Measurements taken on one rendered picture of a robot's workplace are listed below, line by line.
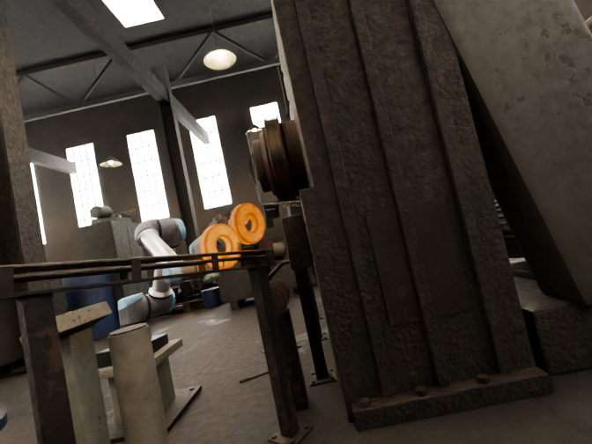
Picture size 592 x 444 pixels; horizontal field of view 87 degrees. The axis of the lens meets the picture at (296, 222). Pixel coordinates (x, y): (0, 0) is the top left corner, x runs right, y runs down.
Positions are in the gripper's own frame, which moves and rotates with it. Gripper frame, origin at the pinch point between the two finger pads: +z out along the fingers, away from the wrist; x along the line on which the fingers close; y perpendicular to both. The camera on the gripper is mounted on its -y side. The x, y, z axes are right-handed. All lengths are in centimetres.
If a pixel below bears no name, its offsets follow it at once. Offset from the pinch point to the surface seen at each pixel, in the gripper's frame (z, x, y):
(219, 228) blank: 0.3, -14.5, -2.7
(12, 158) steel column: -275, 11, 211
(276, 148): 5.9, 30.6, 31.4
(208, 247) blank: -1.3, -20.6, -8.3
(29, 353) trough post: -5, -68, -22
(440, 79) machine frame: 75, 48, 17
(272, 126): 7, 34, 44
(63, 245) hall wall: -1242, 355, 495
